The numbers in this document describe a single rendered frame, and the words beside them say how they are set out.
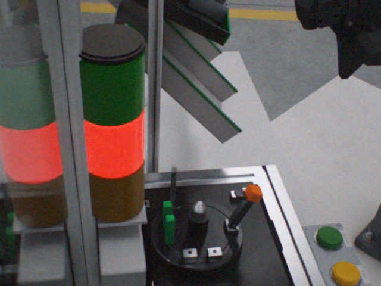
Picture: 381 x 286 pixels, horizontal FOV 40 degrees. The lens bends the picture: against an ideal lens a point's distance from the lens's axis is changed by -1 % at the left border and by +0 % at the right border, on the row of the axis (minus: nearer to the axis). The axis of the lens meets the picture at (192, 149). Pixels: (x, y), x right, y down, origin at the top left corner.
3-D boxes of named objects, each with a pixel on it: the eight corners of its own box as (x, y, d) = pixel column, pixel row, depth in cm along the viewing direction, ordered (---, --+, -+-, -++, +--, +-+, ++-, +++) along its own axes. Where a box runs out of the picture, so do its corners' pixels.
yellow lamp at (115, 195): (141, 179, 48) (141, 137, 45) (147, 220, 44) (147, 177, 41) (85, 183, 47) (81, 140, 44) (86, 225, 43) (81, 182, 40)
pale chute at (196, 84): (220, 102, 106) (238, 90, 104) (222, 144, 96) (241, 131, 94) (118, 3, 92) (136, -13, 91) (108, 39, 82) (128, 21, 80)
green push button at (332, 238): (334, 232, 86) (337, 224, 84) (343, 252, 83) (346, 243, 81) (311, 235, 85) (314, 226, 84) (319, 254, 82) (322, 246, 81)
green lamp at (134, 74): (141, 86, 41) (141, 29, 38) (147, 125, 38) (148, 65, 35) (76, 89, 41) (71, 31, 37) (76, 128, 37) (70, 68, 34)
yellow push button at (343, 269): (350, 267, 80) (354, 259, 79) (361, 289, 77) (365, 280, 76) (326, 270, 80) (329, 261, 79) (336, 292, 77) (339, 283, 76)
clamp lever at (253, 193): (236, 220, 80) (261, 185, 76) (239, 230, 79) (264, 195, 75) (215, 215, 79) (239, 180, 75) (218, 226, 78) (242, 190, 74)
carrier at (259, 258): (251, 189, 93) (262, 132, 85) (293, 307, 75) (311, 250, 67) (112, 199, 89) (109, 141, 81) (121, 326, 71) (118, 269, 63)
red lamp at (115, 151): (141, 136, 45) (141, 87, 41) (147, 176, 41) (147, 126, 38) (81, 139, 44) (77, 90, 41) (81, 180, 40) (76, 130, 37)
